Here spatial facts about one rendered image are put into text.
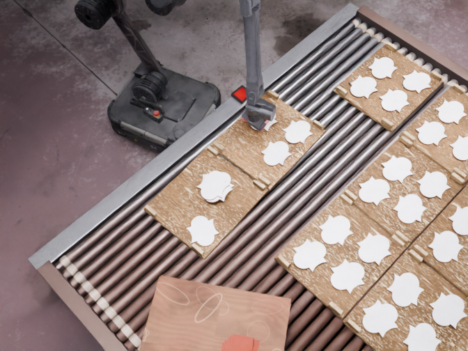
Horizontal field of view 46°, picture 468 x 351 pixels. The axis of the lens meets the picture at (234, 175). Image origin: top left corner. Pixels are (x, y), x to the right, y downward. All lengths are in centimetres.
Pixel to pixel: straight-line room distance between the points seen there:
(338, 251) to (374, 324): 31
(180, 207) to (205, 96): 134
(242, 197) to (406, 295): 77
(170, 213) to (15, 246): 142
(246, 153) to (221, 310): 76
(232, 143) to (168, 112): 104
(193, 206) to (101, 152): 146
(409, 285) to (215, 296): 76
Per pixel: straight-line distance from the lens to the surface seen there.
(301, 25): 430
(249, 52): 224
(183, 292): 207
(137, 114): 349
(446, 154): 261
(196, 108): 347
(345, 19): 305
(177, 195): 235
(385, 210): 238
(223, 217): 229
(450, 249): 237
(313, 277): 221
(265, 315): 204
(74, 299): 224
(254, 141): 248
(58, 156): 374
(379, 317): 219
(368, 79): 275
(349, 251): 227
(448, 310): 228
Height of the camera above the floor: 300
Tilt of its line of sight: 60 degrees down
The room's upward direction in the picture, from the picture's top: 1 degrees counter-clockwise
